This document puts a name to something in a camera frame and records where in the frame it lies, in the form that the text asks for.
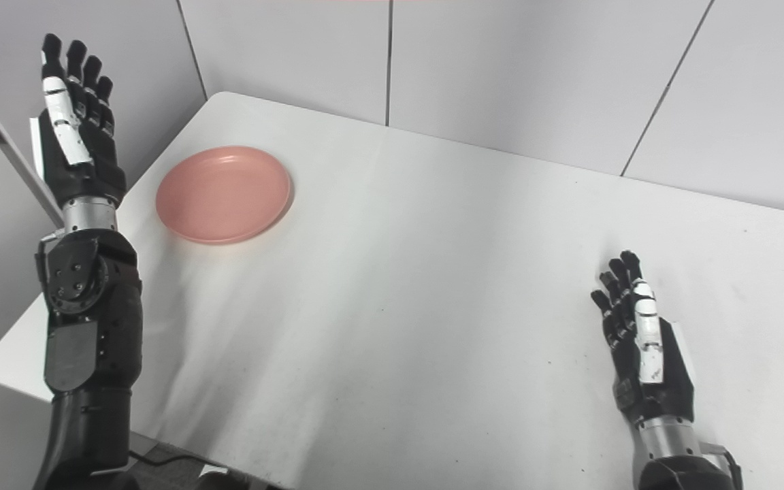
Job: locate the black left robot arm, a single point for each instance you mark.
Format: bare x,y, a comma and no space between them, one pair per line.
92,340

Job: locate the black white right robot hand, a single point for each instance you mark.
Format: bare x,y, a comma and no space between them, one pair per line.
650,367

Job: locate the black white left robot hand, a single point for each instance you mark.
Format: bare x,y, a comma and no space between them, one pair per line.
79,150

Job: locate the pink round plate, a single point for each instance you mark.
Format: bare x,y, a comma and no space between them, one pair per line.
223,195

